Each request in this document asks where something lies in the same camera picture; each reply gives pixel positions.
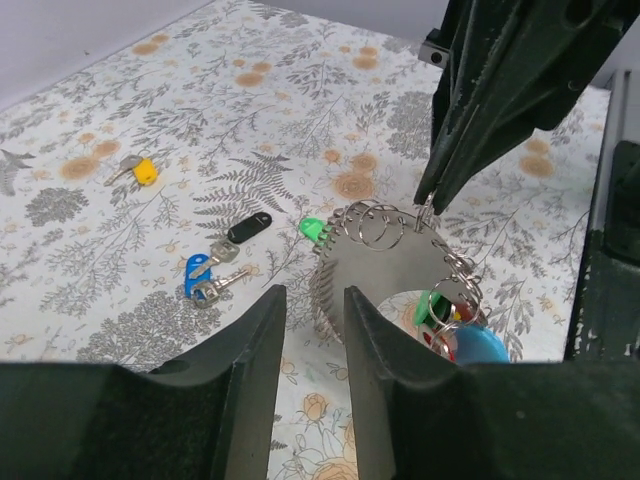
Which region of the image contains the floral table mat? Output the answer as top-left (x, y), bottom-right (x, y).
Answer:
top-left (0, 0), bottom-right (614, 480)

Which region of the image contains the blue tag key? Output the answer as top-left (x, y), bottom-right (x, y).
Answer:
top-left (184, 254), bottom-right (248, 309)

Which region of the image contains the yellow tag key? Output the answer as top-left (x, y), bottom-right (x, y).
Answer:
top-left (104, 155), bottom-right (158, 186)

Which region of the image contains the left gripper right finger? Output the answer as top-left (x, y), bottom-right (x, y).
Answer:
top-left (344, 287), bottom-right (639, 479)

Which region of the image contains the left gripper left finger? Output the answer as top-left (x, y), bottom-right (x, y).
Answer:
top-left (1, 285), bottom-right (287, 479)

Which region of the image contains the black tag key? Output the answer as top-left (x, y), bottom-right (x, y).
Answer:
top-left (188, 212), bottom-right (272, 280)

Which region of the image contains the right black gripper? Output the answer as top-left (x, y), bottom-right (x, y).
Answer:
top-left (414, 1), bottom-right (639, 214)

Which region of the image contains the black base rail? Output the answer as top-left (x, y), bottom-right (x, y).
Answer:
top-left (564, 69), bottom-right (640, 361)

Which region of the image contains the green tag key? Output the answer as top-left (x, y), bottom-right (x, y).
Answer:
top-left (298, 217), bottom-right (331, 245)

